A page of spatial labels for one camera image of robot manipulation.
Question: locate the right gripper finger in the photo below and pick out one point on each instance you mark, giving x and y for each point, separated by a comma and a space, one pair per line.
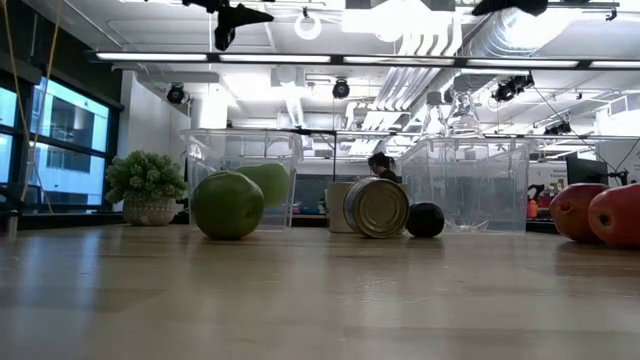
515, 6

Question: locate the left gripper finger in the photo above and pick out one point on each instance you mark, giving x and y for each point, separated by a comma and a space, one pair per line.
237, 17
205, 5

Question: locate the clear plastic bottle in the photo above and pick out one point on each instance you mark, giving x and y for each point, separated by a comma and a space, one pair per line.
463, 117
434, 122

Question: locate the light green apple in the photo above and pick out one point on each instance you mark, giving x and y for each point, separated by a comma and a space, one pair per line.
272, 182

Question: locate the dark green apple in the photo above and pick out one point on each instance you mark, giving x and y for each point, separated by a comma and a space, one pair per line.
227, 205

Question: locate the orange red apple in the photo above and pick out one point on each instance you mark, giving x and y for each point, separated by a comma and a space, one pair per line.
617, 215

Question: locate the blue red label can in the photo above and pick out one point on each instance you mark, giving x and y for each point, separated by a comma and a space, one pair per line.
377, 207

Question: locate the long ceiling light strip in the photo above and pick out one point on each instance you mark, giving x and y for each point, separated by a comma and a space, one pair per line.
150, 57

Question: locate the black ceiling spotlight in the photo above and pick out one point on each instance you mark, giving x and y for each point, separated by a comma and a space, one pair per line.
341, 89
512, 87
557, 128
175, 93

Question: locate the clear plastic bin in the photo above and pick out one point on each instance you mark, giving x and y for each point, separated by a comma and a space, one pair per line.
210, 150
475, 175

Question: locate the black framed window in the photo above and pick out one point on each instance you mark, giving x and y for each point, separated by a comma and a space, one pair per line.
70, 115

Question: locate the green artificial plant white pot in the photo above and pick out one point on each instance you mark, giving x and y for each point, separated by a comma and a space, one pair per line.
145, 175

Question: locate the black computer monitor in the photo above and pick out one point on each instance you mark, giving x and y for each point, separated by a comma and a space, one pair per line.
587, 172

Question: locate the orange bottle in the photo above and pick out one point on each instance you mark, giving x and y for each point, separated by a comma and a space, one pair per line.
532, 209

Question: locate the person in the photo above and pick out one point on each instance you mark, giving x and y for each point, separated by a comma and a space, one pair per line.
382, 167

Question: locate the dark red apple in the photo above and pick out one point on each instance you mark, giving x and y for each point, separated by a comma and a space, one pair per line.
570, 212

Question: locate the small grey plastic bin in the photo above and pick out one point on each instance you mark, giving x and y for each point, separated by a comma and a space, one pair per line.
336, 207

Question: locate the dark plum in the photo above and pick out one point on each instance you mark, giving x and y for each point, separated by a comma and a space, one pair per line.
425, 220

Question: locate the silver ventilation duct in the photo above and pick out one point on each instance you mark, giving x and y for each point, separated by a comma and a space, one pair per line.
500, 35

